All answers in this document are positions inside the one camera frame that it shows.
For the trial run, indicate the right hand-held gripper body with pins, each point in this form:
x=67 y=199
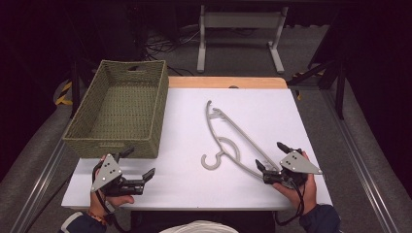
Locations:
x=296 y=163

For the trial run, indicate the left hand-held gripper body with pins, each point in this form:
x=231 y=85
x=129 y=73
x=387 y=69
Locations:
x=107 y=174

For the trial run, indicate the green woven basket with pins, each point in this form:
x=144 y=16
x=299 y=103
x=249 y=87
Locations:
x=113 y=149

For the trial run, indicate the grey plastic clothes hanger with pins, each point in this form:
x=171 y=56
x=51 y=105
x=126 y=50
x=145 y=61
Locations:
x=204 y=162

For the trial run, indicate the person's left hand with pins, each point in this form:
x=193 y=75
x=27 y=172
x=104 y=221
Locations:
x=111 y=201

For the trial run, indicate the person's right hand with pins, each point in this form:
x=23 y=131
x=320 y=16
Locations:
x=307 y=197

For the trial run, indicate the white table cover sheet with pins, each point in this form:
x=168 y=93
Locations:
x=188 y=187

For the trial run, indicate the person's white clothing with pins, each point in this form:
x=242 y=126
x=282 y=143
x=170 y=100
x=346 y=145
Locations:
x=199 y=227

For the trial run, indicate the black metal stand legs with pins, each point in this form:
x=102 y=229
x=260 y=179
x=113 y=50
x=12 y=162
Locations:
x=339 y=87

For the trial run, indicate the yellow black striped tape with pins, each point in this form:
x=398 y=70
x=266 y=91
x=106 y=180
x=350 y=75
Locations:
x=63 y=93

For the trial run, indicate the grey metal floor rail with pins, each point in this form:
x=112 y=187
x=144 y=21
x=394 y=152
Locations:
x=359 y=161
x=39 y=191

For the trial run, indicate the black metal stand post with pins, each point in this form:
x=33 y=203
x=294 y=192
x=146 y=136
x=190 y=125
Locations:
x=75 y=90

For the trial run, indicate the white metal stand frame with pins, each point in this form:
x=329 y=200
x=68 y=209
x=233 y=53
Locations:
x=201 y=45

